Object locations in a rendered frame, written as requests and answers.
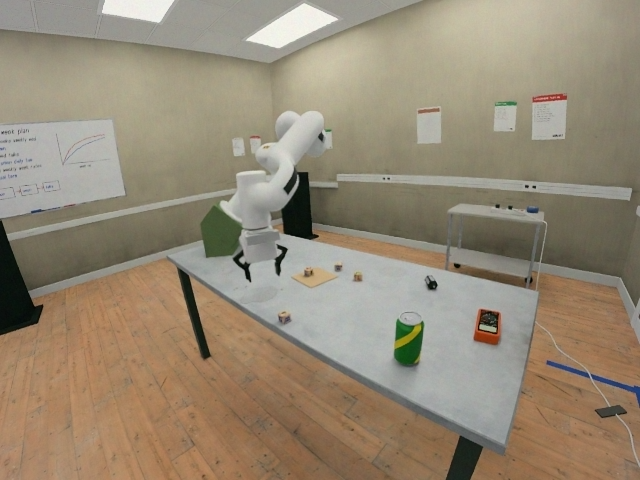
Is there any green soda can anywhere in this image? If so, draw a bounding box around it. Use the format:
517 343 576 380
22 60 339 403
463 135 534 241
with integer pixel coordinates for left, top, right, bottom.
394 311 424 365

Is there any tan square mat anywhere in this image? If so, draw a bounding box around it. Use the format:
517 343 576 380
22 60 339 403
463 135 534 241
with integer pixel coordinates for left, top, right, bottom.
291 267 338 288

